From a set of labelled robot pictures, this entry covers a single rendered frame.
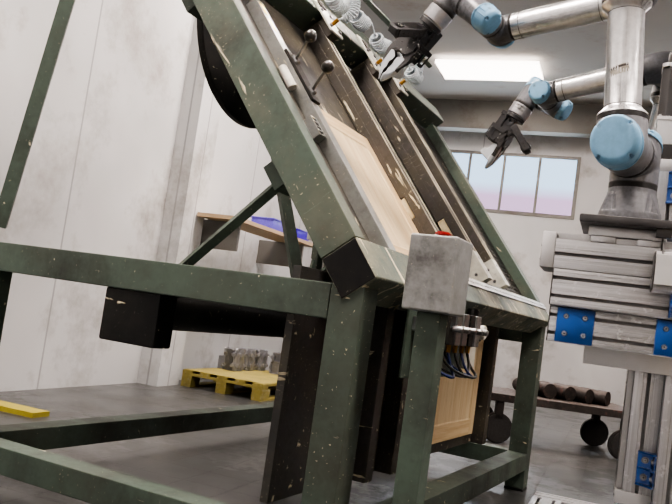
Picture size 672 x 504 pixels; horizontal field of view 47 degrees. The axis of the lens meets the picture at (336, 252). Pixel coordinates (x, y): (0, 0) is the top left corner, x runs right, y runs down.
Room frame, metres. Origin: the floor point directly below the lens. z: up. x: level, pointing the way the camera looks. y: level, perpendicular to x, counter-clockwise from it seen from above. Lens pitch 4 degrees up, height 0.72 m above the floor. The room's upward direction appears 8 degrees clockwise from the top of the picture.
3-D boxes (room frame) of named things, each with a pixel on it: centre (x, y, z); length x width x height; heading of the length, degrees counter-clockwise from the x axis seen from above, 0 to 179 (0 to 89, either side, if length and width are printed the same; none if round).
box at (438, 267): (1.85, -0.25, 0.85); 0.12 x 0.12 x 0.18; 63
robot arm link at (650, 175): (1.91, -0.71, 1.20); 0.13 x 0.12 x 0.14; 145
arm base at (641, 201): (1.92, -0.71, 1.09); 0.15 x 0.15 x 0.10
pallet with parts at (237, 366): (6.31, 0.50, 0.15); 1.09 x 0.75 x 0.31; 159
